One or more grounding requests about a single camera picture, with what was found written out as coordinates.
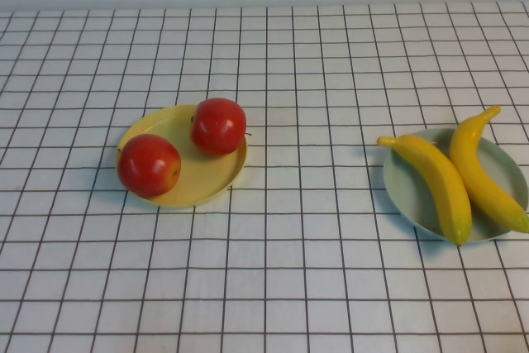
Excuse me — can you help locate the red apple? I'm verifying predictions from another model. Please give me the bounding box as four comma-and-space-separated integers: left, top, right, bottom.
190, 97, 248, 157
117, 133, 183, 199

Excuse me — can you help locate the curved yellow banana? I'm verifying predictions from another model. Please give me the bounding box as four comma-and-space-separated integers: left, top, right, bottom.
376, 134, 473, 246

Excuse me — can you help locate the long yellow banana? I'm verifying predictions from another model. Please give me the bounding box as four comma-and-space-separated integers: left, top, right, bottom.
449, 105, 529, 235

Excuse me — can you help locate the yellow round plate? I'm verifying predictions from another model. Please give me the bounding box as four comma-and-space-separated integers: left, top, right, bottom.
116, 103, 249, 210

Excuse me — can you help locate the pale blue round plate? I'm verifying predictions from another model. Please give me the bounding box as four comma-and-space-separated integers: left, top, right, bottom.
382, 127, 529, 243

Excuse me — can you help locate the white grid tablecloth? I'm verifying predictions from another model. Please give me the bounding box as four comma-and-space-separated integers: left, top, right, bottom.
0, 1, 529, 353

